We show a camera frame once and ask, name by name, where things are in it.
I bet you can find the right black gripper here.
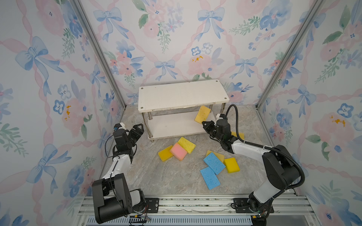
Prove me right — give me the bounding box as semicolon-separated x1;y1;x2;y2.
201;121;223;144

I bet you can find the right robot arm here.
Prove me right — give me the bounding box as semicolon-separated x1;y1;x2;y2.
202;119;305;214

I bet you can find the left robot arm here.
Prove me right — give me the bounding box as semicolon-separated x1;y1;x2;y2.
92;123;147;224

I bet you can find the white two-tier shelf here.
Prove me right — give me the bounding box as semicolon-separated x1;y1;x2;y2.
138;80;230;140

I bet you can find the yellow sponge beside pink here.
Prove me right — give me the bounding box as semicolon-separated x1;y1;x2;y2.
177;137;196;154

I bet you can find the yellow sponge under blue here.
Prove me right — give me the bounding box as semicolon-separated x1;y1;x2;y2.
206;150;225;163

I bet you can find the dark yellow sponge centre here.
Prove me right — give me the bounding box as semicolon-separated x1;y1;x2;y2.
232;131;245;140

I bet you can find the upper blue sponge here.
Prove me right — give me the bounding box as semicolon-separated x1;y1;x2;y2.
203;153;226;175

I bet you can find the bright yellow sponge right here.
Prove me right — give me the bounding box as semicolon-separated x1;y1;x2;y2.
223;157;240;173

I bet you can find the lower blue sponge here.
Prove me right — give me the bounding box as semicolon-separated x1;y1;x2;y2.
200;167;221;190

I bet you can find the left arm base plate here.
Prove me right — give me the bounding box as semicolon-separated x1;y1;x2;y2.
133;198;159;214

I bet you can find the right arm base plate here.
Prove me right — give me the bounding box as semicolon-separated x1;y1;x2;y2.
233;197;274;214

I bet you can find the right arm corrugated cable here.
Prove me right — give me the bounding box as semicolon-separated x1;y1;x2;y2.
224;104;305;190

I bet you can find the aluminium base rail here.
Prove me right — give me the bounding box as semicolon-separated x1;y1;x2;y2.
74;193;317;226

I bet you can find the left aluminium frame post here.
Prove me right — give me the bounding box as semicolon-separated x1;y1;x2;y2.
70;0;126;110

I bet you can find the aluminium frame post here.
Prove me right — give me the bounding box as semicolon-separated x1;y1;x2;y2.
70;0;126;110
255;0;325;110

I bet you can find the right aluminium frame post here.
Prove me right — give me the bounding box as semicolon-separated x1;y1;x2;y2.
255;0;325;110

